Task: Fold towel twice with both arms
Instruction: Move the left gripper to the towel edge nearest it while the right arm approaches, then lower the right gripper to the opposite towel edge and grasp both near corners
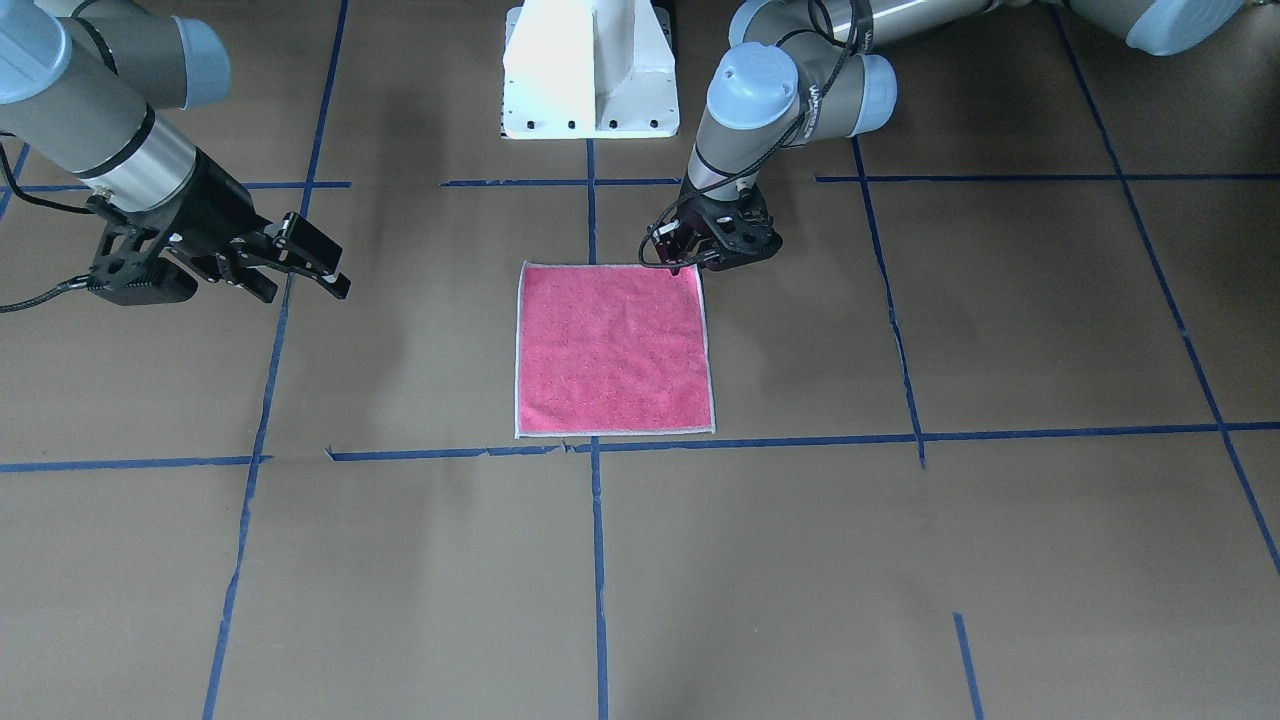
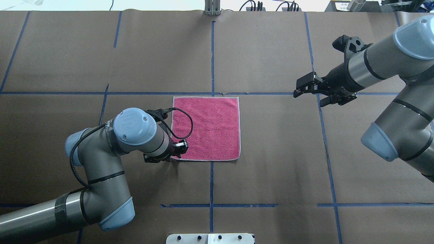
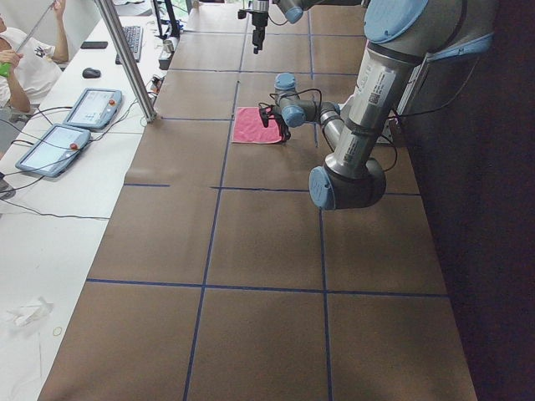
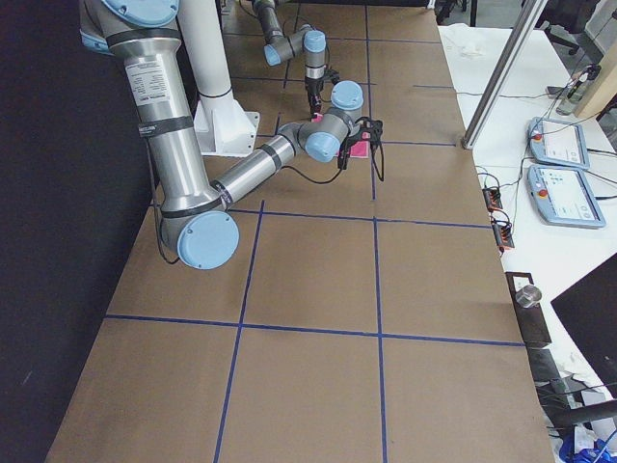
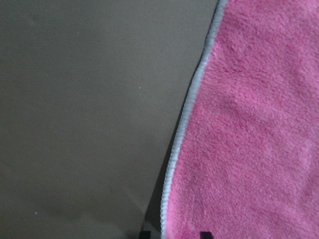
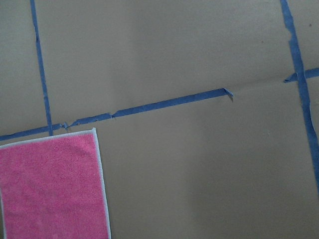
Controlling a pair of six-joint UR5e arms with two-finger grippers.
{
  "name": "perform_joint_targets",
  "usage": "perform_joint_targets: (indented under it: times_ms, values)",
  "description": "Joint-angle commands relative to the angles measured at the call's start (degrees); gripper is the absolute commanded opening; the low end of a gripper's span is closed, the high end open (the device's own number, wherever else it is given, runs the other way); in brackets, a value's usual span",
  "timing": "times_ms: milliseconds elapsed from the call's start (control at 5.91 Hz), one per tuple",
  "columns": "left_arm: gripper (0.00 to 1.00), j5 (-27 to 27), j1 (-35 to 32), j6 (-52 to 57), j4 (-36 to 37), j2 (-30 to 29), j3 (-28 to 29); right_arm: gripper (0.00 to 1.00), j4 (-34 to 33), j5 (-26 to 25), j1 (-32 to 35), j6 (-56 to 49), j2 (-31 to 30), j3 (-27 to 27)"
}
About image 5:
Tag pink towel with white edging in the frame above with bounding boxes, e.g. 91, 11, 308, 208
160, 0, 319, 239

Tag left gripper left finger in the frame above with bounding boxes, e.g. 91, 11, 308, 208
139, 231, 151, 239

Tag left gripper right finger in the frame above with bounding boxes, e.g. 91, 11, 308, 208
200, 231, 212, 239

